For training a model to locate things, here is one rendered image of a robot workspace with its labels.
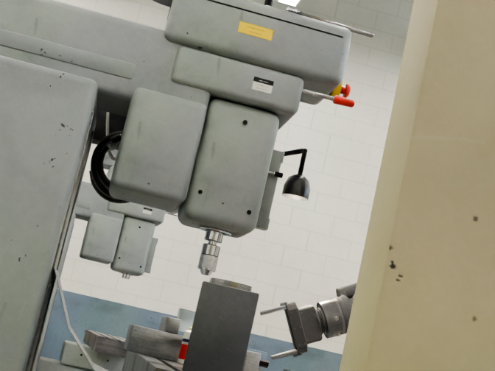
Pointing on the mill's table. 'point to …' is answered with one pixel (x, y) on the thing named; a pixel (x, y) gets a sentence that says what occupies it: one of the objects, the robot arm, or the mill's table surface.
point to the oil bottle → (184, 346)
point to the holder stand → (221, 327)
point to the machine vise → (169, 342)
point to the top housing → (264, 39)
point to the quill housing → (230, 168)
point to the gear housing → (239, 82)
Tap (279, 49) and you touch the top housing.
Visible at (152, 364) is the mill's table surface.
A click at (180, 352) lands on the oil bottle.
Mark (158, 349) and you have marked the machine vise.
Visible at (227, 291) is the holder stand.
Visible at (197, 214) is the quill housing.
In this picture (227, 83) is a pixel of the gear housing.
